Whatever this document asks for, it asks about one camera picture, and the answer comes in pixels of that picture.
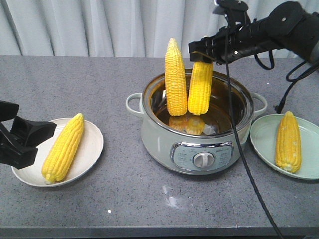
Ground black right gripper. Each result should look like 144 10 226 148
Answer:
188 23 259 64

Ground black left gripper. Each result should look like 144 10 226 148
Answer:
0 101 56 169

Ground bright yellow corn cob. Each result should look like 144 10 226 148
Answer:
188 62 213 116

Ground pale-tipped yellow corn cob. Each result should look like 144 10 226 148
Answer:
41 113 84 183

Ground dark yellow corn cob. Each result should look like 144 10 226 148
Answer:
164 38 187 116

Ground white round plate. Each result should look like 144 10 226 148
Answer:
11 118 104 187

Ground golden corn cob white specks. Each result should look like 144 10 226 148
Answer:
275 111 302 173

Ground pale green plate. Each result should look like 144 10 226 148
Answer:
250 114 319 180

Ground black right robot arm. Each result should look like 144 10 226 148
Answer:
188 0 319 64

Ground pale green electric cooking pot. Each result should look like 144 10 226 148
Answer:
126 72 268 175

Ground grey pleated curtain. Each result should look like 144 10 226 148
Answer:
0 0 319 59

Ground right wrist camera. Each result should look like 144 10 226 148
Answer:
211 0 251 25

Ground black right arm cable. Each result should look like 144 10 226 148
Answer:
224 7 319 239

